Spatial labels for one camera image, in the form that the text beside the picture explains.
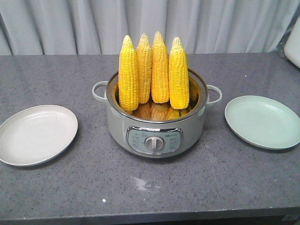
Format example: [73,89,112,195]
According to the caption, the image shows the yellow corn cob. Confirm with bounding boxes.
[118,35,139,111]
[151,31,169,103]
[169,37,189,110]

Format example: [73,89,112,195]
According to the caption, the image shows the green electric cooking pot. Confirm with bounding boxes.
[92,70,222,158]

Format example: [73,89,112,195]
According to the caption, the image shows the grey stone countertop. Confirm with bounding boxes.
[0,53,300,225]

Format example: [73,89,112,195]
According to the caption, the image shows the light green plate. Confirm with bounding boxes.
[225,96,300,150]

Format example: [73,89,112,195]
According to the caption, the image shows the cream white plate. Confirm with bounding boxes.
[0,105,78,166]

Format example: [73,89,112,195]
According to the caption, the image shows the white pleated curtain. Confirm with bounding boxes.
[0,0,300,55]

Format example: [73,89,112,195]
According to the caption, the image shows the white soy milk blender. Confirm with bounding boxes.
[277,16,300,68]

